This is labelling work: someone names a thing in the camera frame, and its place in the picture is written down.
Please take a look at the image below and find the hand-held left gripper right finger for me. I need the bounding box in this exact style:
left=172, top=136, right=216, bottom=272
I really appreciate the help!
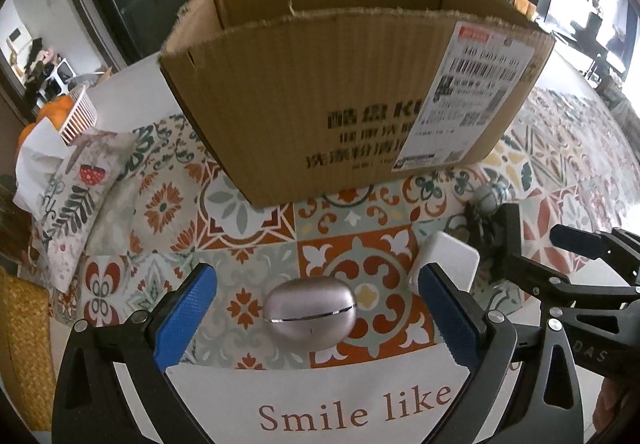
left=418, top=263, right=585, bottom=444

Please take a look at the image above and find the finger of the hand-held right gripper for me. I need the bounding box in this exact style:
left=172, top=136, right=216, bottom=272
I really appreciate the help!
left=549, top=225, right=640, bottom=285
left=492, top=203, right=572, bottom=298

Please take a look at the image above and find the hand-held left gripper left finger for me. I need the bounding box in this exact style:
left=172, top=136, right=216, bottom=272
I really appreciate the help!
left=51, top=263, right=218, bottom=444

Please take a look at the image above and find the keychain with grey ball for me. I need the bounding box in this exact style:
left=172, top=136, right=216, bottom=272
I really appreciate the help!
left=447, top=184, right=507, bottom=245

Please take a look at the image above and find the silver earbud case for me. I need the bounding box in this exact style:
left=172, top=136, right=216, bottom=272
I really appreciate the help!
left=262, top=277, right=358, bottom=352

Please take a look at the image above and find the brown cardboard box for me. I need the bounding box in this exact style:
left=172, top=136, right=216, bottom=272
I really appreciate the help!
left=157, top=0, right=557, bottom=209

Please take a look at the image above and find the white charger cube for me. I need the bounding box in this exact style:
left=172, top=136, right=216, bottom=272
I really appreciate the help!
left=407, top=230, right=481, bottom=297

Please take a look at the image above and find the patterned table runner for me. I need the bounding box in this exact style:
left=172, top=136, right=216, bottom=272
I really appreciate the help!
left=30, top=84, right=640, bottom=370

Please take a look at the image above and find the white lettered placemat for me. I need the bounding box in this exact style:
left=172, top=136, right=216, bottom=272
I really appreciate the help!
left=165, top=351, right=531, bottom=444

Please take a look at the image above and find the leaf print tissue cover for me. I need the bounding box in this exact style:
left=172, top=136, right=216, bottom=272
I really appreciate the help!
left=14, top=119, right=138, bottom=292

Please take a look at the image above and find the woven straw box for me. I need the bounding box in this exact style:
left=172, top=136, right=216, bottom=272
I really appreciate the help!
left=0, top=269, right=57, bottom=431

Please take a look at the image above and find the white fruit basket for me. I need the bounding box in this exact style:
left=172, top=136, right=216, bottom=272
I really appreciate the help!
left=59, top=84, right=98, bottom=147

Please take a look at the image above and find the orange fruit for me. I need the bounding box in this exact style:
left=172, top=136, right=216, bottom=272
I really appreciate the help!
left=17, top=123, right=40, bottom=151
left=36, top=94, right=76, bottom=125

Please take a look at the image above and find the white shoe shelf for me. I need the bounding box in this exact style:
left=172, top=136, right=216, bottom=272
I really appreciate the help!
left=25, top=58, right=77, bottom=105

